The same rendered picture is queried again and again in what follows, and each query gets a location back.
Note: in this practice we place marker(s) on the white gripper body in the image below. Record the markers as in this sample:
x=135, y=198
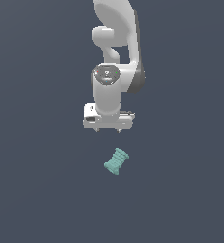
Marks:
x=107, y=120

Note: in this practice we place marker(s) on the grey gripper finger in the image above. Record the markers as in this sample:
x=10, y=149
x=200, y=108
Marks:
x=119, y=130
x=97, y=129

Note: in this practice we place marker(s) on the teal ribbed spool object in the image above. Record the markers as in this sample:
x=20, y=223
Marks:
x=116, y=161

